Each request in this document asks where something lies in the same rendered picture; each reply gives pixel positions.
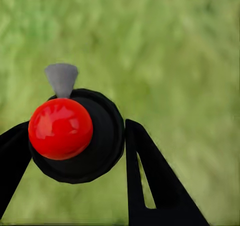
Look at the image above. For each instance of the pesticide atomizer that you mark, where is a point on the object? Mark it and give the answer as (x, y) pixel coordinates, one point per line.
(77, 135)

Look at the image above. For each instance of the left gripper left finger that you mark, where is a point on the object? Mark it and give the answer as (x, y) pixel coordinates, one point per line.
(15, 156)

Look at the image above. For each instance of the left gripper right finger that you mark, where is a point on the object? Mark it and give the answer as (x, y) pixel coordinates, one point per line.
(174, 205)

